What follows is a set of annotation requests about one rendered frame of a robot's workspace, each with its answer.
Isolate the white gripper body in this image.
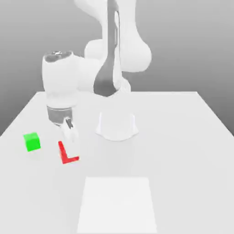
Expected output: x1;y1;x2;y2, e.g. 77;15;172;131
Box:
61;122;80;158

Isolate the small red cube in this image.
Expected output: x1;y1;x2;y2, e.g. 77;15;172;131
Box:
58;140;80;165

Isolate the small green cube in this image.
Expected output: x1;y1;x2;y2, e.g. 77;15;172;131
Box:
23;132;42;152

